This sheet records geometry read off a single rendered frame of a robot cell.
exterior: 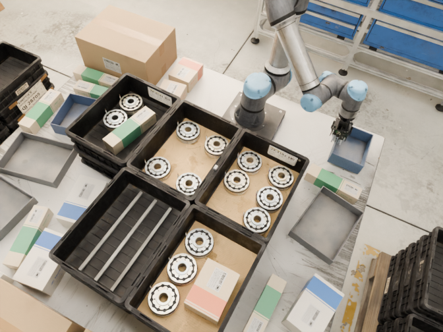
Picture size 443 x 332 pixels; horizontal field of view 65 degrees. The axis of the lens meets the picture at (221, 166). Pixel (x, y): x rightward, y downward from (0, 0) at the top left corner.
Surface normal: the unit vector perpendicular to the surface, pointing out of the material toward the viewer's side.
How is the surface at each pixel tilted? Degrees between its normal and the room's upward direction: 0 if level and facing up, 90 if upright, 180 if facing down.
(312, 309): 0
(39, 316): 0
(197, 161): 0
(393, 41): 90
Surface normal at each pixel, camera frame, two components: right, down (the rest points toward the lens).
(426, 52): -0.44, 0.75
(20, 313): 0.06, -0.53
